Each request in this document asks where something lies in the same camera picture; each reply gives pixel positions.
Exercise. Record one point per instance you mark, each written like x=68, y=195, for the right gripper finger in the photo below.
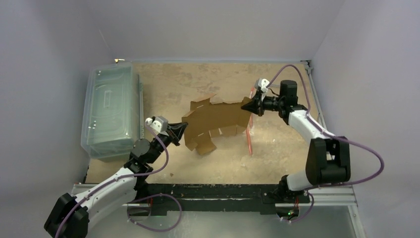
x=254, y=109
x=250, y=103

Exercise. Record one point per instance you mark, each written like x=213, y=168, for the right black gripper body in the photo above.
x=260, y=104

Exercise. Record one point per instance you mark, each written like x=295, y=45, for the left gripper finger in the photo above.
x=179, y=125
x=178, y=131

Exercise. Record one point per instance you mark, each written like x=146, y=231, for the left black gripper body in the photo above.
x=166, y=140

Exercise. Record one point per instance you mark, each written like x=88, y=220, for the brown cardboard box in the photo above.
x=207, y=120

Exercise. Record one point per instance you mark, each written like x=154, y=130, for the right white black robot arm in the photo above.
x=328, y=159

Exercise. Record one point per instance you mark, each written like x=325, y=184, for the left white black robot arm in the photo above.
x=73, y=216

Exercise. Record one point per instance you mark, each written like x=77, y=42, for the clear plastic storage bin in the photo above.
x=113, y=111

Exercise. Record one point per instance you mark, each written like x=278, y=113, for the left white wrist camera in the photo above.
x=158, y=124

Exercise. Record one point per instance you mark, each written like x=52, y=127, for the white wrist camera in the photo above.
x=158, y=124
x=262, y=84

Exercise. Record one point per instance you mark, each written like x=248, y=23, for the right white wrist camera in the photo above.
x=262, y=84

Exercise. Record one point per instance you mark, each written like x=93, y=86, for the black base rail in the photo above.
x=262, y=198

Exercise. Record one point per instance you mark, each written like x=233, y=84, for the aluminium frame rail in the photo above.
x=342, y=196

